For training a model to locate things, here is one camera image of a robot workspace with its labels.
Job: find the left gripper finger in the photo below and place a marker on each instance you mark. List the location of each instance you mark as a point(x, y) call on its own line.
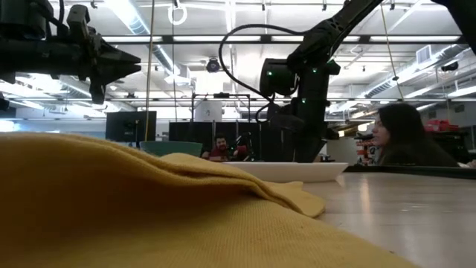
point(115, 72)
point(115, 56)

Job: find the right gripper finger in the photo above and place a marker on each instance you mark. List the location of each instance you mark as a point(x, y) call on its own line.
point(308, 150)

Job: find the teal bowl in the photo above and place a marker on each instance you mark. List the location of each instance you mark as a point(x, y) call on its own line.
point(171, 148)

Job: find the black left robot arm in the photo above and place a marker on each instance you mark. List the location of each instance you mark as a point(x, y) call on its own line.
point(22, 56)

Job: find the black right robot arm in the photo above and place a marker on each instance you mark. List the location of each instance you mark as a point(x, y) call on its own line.
point(327, 33)

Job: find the white plate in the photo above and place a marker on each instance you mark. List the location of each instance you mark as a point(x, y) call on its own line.
point(286, 172)

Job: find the black monitor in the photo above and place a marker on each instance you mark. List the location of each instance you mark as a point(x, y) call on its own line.
point(130, 126)

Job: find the shelf of colourful boxes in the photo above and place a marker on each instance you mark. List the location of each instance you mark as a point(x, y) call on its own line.
point(366, 152)

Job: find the seated person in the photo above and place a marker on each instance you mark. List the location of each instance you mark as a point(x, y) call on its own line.
point(405, 141)

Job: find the red storage bins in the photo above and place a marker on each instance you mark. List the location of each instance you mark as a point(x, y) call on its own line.
point(440, 126)

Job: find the white ceiling vent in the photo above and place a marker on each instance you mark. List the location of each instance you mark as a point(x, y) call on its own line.
point(424, 54)

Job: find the yellow cloth napkin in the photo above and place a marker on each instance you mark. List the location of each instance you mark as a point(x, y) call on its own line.
point(111, 204)

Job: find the black ceiling lamp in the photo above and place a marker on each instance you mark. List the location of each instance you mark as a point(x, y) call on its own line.
point(450, 66)

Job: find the silver air duct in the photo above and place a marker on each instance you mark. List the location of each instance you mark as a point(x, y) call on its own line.
point(130, 18)

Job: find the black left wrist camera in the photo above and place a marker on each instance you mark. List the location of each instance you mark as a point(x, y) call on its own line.
point(78, 18)

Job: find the black overhead frame beam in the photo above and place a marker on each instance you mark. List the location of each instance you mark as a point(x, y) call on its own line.
point(167, 38)

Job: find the black ceiling camera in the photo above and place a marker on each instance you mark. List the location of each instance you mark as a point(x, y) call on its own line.
point(213, 65)

